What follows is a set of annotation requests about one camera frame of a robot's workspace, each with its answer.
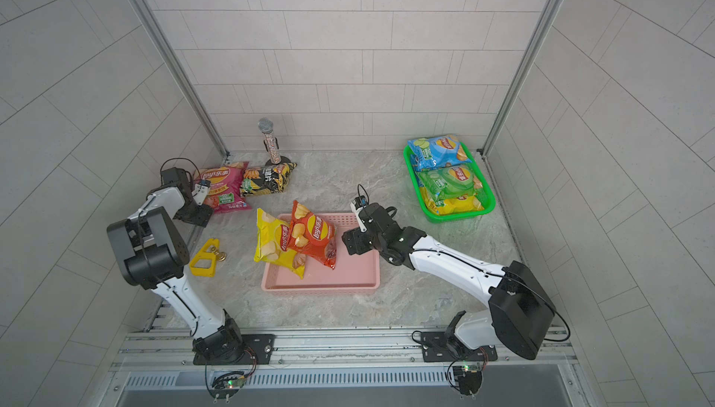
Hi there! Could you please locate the magenta chips bag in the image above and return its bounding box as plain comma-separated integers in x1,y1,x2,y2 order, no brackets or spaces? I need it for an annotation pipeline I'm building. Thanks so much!
195,161,251,214

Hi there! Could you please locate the pink plastic basket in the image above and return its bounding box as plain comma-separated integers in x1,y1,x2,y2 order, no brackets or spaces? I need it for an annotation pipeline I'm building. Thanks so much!
262,213,380,295

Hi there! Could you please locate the red chips bag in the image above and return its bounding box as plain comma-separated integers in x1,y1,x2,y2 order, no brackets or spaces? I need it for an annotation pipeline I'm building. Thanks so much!
288,200,337,269

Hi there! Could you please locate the black snack bag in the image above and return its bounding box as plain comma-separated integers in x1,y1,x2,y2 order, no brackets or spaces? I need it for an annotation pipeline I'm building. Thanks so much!
240,162,297,197

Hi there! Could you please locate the green cucumber chips bag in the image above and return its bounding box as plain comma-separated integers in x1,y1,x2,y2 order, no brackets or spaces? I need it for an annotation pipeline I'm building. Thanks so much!
417,164,482,200

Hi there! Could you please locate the yellow chips bag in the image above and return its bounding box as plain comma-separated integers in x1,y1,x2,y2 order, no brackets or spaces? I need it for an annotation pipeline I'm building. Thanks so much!
420,188,483,216
254,209,306,280

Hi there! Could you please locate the light blue chips bag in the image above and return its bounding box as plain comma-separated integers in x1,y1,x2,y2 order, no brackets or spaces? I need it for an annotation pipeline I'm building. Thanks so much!
407,134,471,172

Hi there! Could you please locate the green plastic basket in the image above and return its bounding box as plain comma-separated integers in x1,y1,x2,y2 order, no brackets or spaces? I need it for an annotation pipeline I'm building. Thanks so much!
403,143,496,224

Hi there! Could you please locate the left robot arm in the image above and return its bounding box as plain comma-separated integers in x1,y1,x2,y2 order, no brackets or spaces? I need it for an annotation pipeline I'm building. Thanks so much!
106,181,275,365

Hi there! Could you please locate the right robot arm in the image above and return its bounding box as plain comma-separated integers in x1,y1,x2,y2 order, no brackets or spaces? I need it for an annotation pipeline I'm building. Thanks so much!
342,198,557,360

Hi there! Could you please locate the brass knob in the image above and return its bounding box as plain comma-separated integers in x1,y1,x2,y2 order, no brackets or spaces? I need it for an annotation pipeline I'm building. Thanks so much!
214,250,227,262

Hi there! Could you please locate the glitter microphone on stand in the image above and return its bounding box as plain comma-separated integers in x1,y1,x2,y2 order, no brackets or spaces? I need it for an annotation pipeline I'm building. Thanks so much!
258,118,292,166

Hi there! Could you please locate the right circuit board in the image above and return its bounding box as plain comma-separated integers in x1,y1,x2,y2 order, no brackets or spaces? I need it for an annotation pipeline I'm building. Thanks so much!
452,365,483,398

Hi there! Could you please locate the circuit board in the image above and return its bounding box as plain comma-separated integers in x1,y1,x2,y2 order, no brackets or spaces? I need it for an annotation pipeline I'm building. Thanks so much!
204,368,250,404
452,365,483,398

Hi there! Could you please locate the left circuit board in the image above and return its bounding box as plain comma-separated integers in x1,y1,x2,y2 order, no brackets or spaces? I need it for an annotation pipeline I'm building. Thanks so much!
204,368,250,404

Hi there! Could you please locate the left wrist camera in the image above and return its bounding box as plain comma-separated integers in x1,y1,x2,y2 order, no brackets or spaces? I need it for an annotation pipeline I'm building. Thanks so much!
160,167,210,205

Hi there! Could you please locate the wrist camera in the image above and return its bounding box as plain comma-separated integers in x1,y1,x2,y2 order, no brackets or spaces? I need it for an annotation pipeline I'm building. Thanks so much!
160,167,210,205
350,196,370,232

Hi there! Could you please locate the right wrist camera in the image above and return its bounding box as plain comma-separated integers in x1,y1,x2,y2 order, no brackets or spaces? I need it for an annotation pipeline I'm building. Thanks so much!
350,196,370,232

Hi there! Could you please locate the yellow plastic triangle frame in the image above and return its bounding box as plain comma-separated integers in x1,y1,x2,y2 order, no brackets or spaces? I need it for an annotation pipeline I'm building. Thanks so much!
189,239,222,278

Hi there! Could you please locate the left corner aluminium post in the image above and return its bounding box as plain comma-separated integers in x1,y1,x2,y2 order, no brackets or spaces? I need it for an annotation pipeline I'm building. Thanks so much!
128,0,230,159

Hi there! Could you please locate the corner aluminium post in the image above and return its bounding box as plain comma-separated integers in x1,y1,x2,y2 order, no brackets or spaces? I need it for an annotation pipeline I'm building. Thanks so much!
480,0,564,159
128,0,230,159

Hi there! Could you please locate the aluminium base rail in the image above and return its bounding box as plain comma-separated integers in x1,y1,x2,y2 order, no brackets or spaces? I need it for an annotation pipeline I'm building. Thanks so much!
109,327,577,395

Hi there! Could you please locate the right corner aluminium post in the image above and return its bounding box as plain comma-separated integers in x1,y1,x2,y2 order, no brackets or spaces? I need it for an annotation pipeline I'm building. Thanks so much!
480,0,564,159

